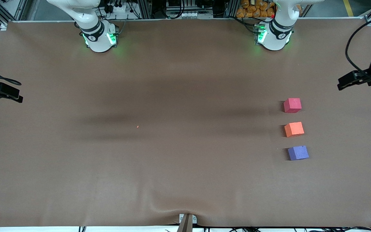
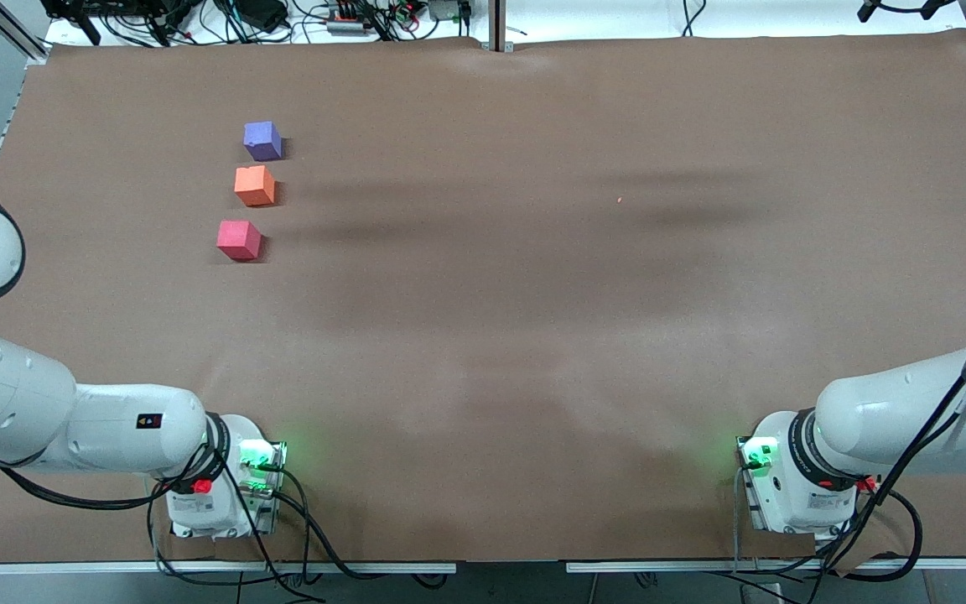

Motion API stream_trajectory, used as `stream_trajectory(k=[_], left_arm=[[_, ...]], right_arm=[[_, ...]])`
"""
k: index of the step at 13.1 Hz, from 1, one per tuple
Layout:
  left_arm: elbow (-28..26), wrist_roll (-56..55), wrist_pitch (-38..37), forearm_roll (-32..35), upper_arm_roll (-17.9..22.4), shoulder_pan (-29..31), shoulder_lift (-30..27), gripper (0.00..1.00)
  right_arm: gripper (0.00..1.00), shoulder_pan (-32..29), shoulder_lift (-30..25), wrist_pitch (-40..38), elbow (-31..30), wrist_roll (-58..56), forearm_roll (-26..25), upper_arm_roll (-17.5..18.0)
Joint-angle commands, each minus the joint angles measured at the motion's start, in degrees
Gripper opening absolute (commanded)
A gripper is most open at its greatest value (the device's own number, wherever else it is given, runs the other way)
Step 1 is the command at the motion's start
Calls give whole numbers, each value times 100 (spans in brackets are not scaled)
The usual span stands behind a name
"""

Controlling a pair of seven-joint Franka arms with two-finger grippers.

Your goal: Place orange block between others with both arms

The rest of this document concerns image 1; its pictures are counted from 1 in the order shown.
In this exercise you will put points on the orange foam block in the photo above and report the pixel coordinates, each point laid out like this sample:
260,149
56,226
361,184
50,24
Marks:
294,129

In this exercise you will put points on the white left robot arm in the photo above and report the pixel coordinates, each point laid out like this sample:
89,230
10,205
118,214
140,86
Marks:
277,35

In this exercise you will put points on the red foam block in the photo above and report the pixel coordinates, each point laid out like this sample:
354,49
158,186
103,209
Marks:
292,105

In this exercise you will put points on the blue foam block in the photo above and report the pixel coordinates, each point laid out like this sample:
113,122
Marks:
298,153

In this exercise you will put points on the pile of orange objects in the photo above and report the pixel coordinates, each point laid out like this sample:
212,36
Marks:
253,9

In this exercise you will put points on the white power strip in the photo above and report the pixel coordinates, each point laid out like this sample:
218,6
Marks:
118,8

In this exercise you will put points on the white connector strip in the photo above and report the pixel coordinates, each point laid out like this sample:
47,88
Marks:
195,14

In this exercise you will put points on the brown table mat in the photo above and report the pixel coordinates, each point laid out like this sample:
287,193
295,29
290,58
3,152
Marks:
185,177

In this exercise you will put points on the grey metal table bracket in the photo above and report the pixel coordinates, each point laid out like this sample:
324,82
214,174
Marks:
194,219

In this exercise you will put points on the brown bar under bracket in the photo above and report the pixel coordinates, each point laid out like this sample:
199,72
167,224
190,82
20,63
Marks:
185,225

